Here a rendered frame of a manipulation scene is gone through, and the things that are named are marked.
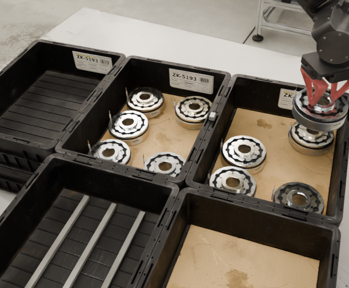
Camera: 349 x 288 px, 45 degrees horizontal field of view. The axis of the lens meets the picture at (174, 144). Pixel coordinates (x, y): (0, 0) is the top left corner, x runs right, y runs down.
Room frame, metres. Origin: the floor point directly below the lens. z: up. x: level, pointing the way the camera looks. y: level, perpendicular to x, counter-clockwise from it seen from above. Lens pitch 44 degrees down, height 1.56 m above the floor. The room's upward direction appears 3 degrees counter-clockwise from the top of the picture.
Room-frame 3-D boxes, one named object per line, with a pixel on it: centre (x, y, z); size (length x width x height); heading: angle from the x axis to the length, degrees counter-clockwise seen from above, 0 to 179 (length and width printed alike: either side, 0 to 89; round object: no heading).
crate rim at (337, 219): (0.66, -0.23, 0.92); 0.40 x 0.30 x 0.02; 158
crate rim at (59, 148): (0.77, 0.05, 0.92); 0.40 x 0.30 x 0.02; 158
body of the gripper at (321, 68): (0.63, -0.30, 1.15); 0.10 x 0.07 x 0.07; 106
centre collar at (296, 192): (0.53, -0.25, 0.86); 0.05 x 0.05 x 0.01
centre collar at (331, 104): (0.64, -0.30, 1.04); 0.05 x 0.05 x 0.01
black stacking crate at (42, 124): (0.88, 0.33, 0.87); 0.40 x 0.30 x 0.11; 158
